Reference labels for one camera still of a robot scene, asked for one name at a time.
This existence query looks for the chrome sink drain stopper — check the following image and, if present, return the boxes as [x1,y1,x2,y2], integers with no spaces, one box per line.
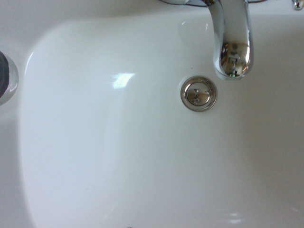
[180,75,218,112]

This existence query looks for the white ceramic sink basin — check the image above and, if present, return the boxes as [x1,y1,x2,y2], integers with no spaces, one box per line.
[0,0,304,228]

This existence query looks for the chrome faucet spout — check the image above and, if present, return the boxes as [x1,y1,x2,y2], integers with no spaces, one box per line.
[159,0,255,81]

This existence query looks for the chrome rimmed dark round object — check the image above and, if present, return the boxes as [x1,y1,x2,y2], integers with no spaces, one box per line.
[0,50,19,107]

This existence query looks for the chrome faucet handle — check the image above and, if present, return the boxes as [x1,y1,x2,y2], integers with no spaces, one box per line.
[291,0,304,11]

